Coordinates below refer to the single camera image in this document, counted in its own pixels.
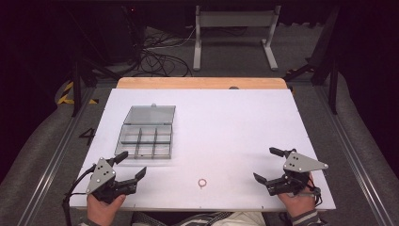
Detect grey metal stand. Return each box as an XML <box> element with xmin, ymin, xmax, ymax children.
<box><xmin>192</xmin><ymin>4</ymin><xmax>282</xmax><ymax>73</ymax></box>

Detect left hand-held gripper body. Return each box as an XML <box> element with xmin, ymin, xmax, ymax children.
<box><xmin>85</xmin><ymin>156</ymin><xmax>139</xmax><ymax>205</ymax></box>

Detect aluminium rail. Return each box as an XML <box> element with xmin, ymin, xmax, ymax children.
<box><xmin>15</xmin><ymin>86</ymin><xmax>97</xmax><ymax>226</ymax></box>
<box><xmin>314</xmin><ymin>84</ymin><xmax>394</xmax><ymax>226</ymax></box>

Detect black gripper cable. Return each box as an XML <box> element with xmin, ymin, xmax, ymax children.
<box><xmin>61</xmin><ymin>163</ymin><xmax>97</xmax><ymax>226</ymax></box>
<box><xmin>304</xmin><ymin>182</ymin><xmax>324</xmax><ymax>206</ymax></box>

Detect person's left hand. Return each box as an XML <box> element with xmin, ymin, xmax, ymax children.
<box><xmin>87</xmin><ymin>193</ymin><xmax>127</xmax><ymax>226</ymax></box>

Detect yellow black floor tape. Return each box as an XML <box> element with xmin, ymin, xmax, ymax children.
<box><xmin>56</xmin><ymin>80</ymin><xmax>100</xmax><ymax>105</ymax></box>

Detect black floor cables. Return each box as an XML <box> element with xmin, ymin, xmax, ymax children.
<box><xmin>125</xmin><ymin>26</ymin><xmax>248</xmax><ymax>78</ymax></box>

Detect person's right hand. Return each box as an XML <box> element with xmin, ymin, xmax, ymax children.
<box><xmin>277</xmin><ymin>174</ymin><xmax>316</xmax><ymax>218</ymax></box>

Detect black computer case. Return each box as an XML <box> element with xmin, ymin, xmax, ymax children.
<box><xmin>100</xmin><ymin>5</ymin><xmax>147</xmax><ymax>65</ymax></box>

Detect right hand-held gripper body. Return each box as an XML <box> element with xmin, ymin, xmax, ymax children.
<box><xmin>264</xmin><ymin>148</ymin><xmax>329</xmax><ymax>198</ymax></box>

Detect black tripod stand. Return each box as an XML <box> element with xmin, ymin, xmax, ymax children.
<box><xmin>282</xmin><ymin>6</ymin><xmax>342</xmax><ymax>116</ymax></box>
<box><xmin>67</xmin><ymin>12</ymin><xmax>121</xmax><ymax>118</ymax></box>

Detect clear plastic compartment box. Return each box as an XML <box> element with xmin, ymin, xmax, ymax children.
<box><xmin>114</xmin><ymin>103</ymin><xmax>177</xmax><ymax>160</ymax></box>

